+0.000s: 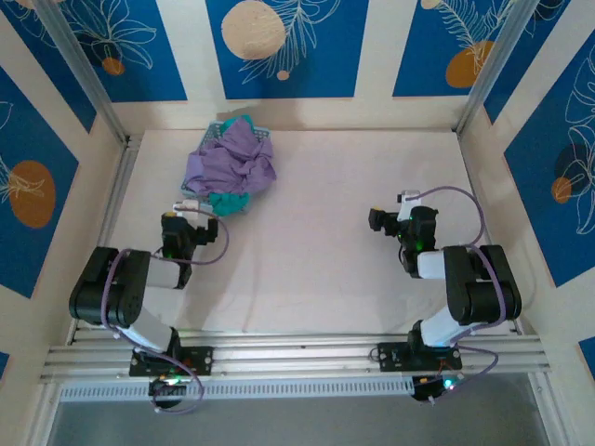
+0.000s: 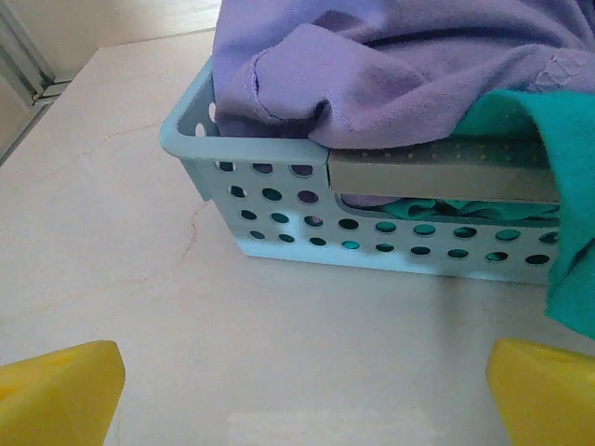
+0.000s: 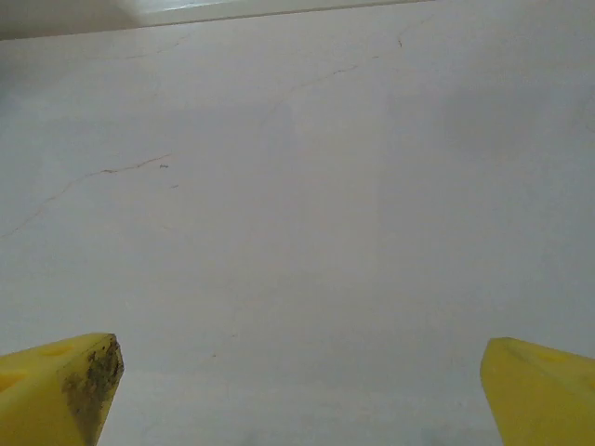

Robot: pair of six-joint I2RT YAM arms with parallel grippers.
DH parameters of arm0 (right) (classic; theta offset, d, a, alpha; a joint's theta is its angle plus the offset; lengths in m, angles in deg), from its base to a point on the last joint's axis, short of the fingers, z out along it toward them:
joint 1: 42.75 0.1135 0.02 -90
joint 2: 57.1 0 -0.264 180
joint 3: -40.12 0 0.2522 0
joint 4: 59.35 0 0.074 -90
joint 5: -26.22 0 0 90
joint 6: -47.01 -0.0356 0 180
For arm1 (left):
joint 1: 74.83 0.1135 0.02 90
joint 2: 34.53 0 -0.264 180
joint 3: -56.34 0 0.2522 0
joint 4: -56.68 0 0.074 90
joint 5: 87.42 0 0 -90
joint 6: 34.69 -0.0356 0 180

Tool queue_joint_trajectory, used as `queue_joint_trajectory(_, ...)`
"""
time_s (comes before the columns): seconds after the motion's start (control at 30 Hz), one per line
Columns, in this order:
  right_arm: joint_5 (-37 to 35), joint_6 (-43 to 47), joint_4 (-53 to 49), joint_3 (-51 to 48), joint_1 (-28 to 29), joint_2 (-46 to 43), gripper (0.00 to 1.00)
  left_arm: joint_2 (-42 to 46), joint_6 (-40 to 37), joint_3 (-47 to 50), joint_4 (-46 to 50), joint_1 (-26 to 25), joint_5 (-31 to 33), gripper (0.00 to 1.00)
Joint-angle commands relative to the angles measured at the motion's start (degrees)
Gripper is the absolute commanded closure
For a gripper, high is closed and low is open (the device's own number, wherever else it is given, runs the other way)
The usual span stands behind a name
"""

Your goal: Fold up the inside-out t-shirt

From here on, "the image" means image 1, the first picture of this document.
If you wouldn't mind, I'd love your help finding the light blue plastic basket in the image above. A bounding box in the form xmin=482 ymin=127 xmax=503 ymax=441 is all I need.
xmin=179 ymin=120 xmax=271 ymax=217

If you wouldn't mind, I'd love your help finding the right black electronics box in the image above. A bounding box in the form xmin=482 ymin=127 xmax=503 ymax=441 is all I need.
xmin=411 ymin=374 xmax=462 ymax=405

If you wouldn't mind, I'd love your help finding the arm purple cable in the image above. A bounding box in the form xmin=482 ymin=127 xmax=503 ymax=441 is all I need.
xmin=417 ymin=185 xmax=510 ymax=403
xmin=99 ymin=207 xmax=231 ymax=415

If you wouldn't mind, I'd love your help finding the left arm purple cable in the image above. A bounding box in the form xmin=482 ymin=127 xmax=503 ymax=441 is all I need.
xmin=99 ymin=207 xmax=231 ymax=415

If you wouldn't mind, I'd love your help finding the white slotted cable duct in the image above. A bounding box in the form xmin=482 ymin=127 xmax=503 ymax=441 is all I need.
xmin=59 ymin=376 xmax=415 ymax=403

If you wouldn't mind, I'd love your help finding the purple t-shirt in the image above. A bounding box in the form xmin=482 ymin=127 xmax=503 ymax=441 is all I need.
xmin=184 ymin=118 xmax=278 ymax=196

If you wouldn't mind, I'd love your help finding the left black electronics box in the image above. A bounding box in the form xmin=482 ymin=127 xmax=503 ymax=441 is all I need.
xmin=148 ymin=376 xmax=188 ymax=410

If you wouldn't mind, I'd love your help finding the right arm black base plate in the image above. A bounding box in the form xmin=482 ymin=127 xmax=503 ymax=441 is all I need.
xmin=377 ymin=341 xmax=464 ymax=373

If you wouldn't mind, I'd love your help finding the black electronics box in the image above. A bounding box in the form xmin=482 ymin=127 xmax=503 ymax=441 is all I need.
xmin=411 ymin=374 xmax=462 ymax=405
xmin=148 ymin=376 xmax=188 ymax=410

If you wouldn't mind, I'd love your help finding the aluminium frame beam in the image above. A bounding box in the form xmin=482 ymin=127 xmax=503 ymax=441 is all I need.
xmin=39 ymin=332 xmax=552 ymax=385

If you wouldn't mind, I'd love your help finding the aluminium frame post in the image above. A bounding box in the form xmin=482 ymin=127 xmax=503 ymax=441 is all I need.
xmin=32 ymin=0 xmax=131 ymax=146
xmin=455 ymin=0 xmax=543 ymax=136

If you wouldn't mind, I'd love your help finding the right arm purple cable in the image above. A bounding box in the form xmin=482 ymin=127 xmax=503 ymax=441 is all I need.
xmin=417 ymin=185 xmax=510 ymax=403

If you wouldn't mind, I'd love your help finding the white table cover cloth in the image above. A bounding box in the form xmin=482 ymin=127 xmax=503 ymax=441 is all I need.
xmin=86 ymin=129 xmax=515 ymax=335

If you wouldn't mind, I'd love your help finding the aluminium side rail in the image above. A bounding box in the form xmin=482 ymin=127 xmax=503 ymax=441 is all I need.
xmin=457 ymin=132 xmax=524 ymax=335

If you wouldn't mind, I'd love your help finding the teal garment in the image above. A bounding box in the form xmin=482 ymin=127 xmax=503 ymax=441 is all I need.
xmin=208 ymin=113 xmax=257 ymax=218

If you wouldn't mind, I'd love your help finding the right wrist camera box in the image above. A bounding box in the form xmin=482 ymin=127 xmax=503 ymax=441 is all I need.
xmin=396 ymin=189 xmax=423 ymax=218

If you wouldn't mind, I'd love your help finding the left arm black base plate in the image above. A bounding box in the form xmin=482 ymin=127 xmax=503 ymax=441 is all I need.
xmin=128 ymin=346 xmax=216 ymax=376

